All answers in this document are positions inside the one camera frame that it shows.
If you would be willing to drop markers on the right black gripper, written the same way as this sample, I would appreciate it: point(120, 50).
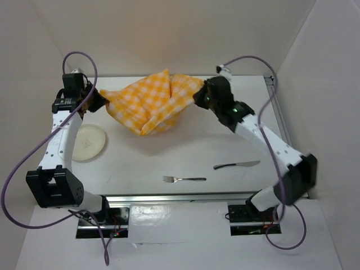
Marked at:
point(198, 97)

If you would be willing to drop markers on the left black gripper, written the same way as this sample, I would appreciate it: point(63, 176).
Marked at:
point(100, 102)

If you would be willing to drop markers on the yellow white checkered cloth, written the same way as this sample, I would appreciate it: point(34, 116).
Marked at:
point(152, 104)

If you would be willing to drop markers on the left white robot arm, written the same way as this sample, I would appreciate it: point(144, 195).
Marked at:
point(53, 184)

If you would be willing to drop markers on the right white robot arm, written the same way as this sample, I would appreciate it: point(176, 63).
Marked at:
point(297, 172)

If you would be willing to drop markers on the cream round plate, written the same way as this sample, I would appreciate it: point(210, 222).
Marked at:
point(90, 140)

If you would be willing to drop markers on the silver fork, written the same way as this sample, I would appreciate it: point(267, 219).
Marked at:
point(172, 179)

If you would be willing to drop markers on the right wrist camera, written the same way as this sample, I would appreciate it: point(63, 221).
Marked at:
point(221, 70)

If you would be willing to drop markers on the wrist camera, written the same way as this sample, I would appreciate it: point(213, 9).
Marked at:
point(77, 71)
point(221, 70)

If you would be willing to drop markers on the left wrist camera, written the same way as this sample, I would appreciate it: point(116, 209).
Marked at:
point(77, 71)

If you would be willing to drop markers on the right side aluminium rail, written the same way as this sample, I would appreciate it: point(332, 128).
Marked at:
point(284, 133)

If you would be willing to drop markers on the aluminium rail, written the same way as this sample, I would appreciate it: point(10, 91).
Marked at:
point(284, 133)
point(162, 198)

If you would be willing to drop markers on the black handled table knife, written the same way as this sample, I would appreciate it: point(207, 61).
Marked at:
point(241, 164)

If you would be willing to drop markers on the front aluminium rail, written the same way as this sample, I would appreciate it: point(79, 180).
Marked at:
point(162, 198)

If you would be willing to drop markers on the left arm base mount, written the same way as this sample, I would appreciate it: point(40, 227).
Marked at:
point(114, 225)

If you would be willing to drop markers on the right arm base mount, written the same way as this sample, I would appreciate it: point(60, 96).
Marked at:
point(242, 223)

